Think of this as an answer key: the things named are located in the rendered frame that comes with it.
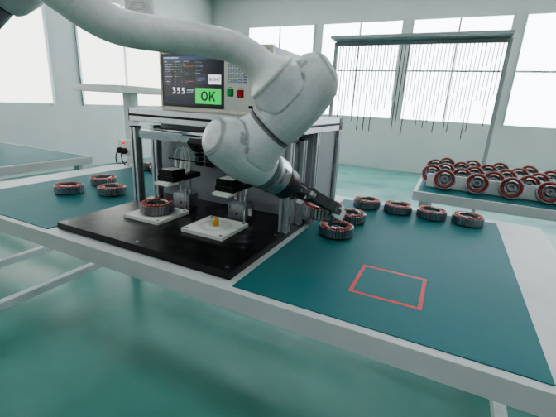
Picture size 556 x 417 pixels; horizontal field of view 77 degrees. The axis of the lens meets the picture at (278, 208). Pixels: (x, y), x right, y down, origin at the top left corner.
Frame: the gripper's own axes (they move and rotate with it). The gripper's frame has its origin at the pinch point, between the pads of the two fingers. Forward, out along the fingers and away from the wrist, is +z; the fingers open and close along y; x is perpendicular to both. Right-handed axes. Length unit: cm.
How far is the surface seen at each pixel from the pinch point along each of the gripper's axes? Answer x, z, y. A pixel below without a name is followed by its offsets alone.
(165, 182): -11, -16, -53
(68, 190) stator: -31, -26, -102
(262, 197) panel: -1.3, 12.1, -35.7
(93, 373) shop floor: -99, 10, -83
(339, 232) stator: -2.7, 17.3, -2.8
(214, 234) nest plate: -19.3, -11.0, -23.3
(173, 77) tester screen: 22, -27, -60
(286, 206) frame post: -2.7, 2.0, -13.9
